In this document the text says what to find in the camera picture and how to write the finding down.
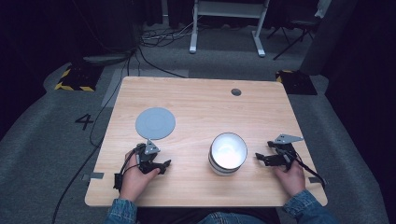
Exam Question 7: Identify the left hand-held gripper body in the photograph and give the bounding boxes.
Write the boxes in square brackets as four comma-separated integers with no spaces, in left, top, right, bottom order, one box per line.
[134,139,163,175]

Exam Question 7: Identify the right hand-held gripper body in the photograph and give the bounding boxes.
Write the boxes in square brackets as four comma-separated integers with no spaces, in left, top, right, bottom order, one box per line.
[266,133,304,173]

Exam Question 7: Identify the person's left hand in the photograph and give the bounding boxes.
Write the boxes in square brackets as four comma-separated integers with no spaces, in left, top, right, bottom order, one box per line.
[119,150,162,203]

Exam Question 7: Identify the person's right hand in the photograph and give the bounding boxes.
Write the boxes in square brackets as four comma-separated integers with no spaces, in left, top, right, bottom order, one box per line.
[273,159,307,199]

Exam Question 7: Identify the grey round plate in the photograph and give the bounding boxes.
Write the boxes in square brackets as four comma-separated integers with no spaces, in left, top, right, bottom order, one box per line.
[134,106,177,141]

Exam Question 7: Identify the white bowl with dark rim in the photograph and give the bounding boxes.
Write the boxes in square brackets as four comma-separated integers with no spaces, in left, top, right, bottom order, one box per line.
[207,132,249,177]

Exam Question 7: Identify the grey tape strip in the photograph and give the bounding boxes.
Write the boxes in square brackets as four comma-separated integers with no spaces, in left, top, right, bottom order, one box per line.
[307,175,327,185]
[81,171,106,182]

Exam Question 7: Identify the black folding chair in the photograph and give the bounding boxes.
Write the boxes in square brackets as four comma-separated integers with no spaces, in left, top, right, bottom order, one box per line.
[266,0,325,62]

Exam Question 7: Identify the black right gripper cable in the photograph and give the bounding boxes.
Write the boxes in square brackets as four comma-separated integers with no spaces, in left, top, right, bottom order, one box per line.
[290,151,327,189]

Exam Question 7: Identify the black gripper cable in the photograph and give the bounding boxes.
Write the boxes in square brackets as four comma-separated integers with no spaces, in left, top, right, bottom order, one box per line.
[112,148,141,192]
[290,151,327,189]

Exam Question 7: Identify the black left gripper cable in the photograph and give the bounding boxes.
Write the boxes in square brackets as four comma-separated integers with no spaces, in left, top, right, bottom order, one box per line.
[112,148,141,192]

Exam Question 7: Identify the black yellow striped base plate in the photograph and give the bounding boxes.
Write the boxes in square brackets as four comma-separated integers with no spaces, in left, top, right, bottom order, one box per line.
[275,69,318,96]
[53,63,105,93]

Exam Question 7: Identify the long black floor cable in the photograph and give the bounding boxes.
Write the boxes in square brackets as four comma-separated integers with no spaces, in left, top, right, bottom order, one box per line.
[50,46,188,224]

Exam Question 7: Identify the bundle of floor cables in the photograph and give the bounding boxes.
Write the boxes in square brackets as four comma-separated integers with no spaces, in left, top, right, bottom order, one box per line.
[139,18,204,49]

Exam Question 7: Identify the white metal desk frame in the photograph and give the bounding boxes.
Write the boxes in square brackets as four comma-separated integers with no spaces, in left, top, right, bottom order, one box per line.
[189,0,271,58]

